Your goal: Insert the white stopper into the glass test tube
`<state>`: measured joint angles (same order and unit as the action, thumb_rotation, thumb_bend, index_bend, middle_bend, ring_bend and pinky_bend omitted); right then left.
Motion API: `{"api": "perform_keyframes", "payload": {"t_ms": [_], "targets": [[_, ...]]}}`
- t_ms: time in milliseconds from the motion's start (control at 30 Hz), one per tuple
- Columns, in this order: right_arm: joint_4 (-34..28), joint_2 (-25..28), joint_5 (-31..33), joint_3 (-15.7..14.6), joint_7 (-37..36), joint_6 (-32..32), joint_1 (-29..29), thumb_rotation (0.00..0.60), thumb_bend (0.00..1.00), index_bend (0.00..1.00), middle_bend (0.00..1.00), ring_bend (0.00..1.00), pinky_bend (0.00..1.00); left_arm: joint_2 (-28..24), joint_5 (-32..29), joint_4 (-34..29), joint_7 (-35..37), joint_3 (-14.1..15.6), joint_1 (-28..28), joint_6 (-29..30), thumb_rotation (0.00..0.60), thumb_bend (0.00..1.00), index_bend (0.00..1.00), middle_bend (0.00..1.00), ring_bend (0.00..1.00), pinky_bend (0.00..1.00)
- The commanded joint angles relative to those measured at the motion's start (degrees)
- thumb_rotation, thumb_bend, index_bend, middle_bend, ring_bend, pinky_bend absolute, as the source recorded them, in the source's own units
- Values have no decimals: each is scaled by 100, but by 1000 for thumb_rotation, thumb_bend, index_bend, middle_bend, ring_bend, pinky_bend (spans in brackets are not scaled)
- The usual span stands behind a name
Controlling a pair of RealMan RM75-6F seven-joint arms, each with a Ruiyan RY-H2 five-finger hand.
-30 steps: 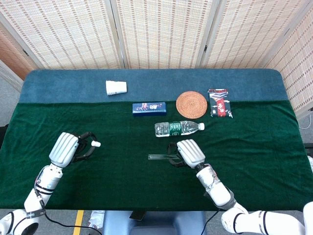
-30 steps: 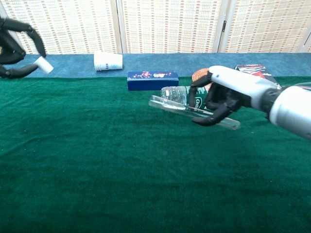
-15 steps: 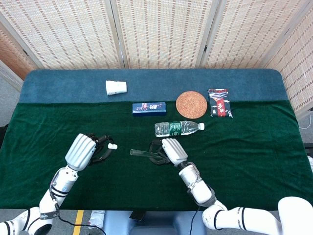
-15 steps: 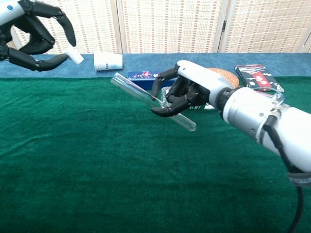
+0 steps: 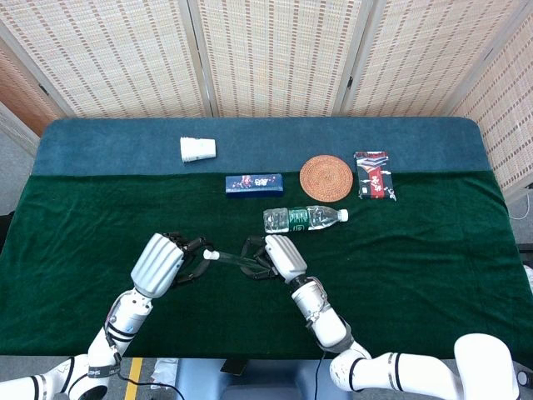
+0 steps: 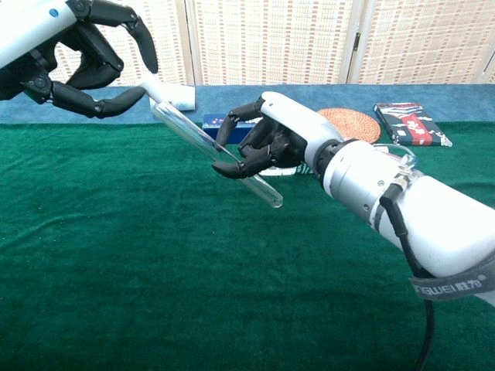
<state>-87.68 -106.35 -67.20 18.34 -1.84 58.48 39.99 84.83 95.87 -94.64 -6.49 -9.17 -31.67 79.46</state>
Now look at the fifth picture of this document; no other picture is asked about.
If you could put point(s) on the blue table cover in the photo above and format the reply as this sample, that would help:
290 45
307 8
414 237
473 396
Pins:
125 146

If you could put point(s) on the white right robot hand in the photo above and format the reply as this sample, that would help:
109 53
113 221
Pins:
287 258

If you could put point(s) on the small black cylinder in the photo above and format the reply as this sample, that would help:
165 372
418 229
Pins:
525 377

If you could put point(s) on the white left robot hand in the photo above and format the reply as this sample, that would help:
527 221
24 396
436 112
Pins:
156 266

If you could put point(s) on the clear glass test tube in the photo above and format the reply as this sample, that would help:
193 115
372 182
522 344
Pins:
233 257

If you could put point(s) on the round woven rattan coaster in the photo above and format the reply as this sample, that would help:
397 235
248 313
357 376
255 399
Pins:
327 179

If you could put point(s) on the clear water bottle green label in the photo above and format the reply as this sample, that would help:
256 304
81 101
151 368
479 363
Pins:
300 219

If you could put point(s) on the green velvet cloth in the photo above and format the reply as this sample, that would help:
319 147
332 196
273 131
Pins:
395 271

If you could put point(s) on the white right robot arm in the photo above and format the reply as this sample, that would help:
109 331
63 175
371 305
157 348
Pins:
329 329

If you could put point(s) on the crumpled white paper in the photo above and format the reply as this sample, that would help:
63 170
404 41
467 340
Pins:
164 373

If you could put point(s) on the white stopper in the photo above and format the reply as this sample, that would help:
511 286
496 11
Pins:
210 253

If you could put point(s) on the black red snack packet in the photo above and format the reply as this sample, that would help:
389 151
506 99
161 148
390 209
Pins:
375 177

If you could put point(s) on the black screen hinge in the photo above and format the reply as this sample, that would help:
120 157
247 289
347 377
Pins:
43 88
350 81

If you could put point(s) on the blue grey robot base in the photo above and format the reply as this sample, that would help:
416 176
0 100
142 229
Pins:
266 383

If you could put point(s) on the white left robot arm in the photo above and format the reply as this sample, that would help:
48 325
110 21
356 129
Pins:
121 329

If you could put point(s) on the blue rectangular box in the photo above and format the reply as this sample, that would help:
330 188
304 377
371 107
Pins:
254 187

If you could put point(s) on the woven bamboo screen panel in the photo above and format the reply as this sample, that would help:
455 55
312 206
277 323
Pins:
116 54
275 54
424 54
508 104

